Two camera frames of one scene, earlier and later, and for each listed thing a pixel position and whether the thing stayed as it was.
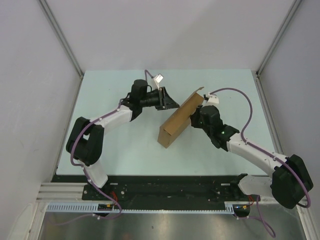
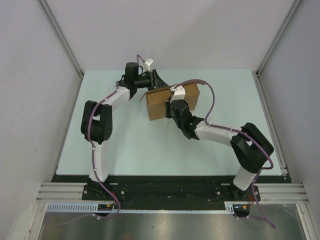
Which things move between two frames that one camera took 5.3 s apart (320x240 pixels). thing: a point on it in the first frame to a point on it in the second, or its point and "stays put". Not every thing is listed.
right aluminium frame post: x=282 y=26 stays put
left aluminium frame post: x=64 y=41 stays put
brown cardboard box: x=179 y=121 to x=156 y=100
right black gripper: x=194 y=117 to x=168 y=114
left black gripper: x=164 y=100 to x=155 y=81
